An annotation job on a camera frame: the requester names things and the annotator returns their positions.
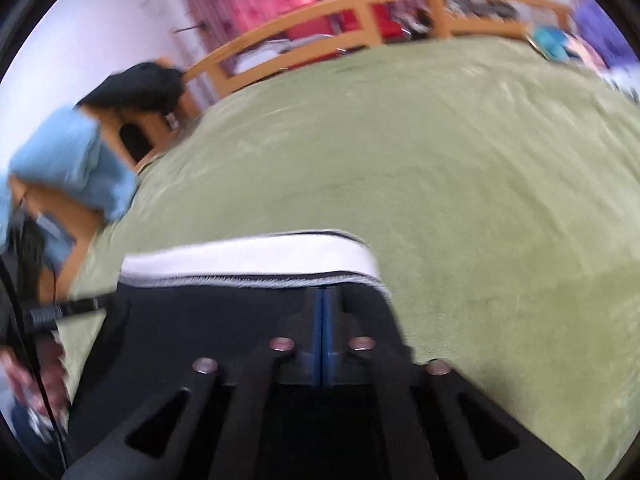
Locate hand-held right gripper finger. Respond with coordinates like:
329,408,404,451
62,287,323,480
322,287,586,480

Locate black pants with white stripe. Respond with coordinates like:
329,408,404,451
65,230,416,461

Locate green plush blanket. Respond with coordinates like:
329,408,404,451
55,35,640,480

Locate black cloth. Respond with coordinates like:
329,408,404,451
75,61,186,113

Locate light blue cloth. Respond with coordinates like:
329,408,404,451
0,104,138,266

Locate red chair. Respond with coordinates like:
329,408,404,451
285,0,396,43

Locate pink cloth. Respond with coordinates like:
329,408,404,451
565,35,607,69

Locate purple plush toy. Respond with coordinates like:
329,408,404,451
572,0,640,68

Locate black cable connector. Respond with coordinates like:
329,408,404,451
27,296,113,328

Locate black cable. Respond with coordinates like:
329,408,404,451
0,255,68,466

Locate wooden bed frame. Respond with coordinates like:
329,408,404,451
10,0,576,306

